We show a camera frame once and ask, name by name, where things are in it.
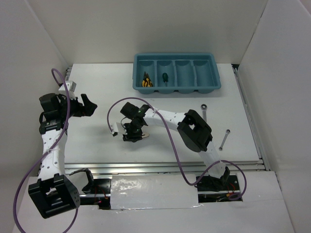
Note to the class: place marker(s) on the green stubby screwdriver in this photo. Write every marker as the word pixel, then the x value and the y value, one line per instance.
pixel 165 78

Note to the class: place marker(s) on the teal four-compartment tray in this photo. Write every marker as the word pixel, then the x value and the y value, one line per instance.
pixel 187 72

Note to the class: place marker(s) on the large silver ratchet wrench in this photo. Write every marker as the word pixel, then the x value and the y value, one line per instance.
pixel 204 112

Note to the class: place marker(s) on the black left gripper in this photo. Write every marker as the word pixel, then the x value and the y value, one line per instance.
pixel 89 107

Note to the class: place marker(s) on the silver foil cover sheet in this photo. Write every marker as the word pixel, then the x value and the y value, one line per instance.
pixel 138 192

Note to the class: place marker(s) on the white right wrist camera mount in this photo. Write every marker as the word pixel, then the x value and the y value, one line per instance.
pixel 117 128

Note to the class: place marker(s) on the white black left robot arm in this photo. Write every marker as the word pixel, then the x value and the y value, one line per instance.
pixel 54 193

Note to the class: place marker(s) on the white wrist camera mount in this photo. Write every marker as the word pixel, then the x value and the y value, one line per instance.
pixel 117 128
pixel 71 85

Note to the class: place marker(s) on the small silver wrench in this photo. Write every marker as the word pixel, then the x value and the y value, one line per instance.
pixel 228 131

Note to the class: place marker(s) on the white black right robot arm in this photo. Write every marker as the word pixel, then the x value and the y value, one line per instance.
pixel 194 131

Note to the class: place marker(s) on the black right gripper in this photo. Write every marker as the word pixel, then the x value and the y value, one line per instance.
pixel 130 137

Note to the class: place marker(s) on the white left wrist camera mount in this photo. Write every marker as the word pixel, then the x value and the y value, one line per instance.
pixel 71 85

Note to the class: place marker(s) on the aluminium table frame rail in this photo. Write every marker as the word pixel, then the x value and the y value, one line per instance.
pixel 90 143

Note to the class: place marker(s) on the yellow black long-nose pliers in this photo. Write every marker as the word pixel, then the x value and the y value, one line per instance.
pixel 146 82

